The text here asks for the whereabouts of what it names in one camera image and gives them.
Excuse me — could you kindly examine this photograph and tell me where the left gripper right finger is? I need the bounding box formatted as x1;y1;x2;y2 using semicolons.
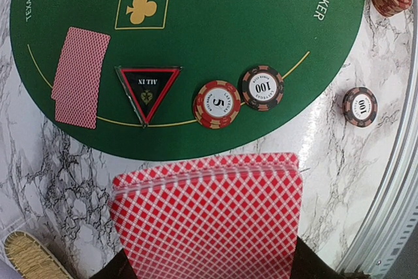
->
290;237;369;279

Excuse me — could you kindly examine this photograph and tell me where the round green poker mat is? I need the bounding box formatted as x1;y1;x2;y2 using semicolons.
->
10;0;364;161

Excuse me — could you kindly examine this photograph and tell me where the front aluminium rail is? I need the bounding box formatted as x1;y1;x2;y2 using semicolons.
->
337;65;417;278

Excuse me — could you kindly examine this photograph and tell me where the black triangular dealer button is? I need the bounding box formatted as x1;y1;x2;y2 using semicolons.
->
115;66;182;128

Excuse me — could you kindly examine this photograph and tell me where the black poker chip stack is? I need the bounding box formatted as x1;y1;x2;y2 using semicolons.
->
342;87;378;127

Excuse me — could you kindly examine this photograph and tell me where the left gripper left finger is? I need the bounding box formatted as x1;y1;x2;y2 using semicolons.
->
90;250;134;279

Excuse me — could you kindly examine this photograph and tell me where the red playing card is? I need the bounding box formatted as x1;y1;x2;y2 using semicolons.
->
109;153;303;278

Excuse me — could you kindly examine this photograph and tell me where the woven bamboo tray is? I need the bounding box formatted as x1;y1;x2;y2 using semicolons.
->
4;231;72;279

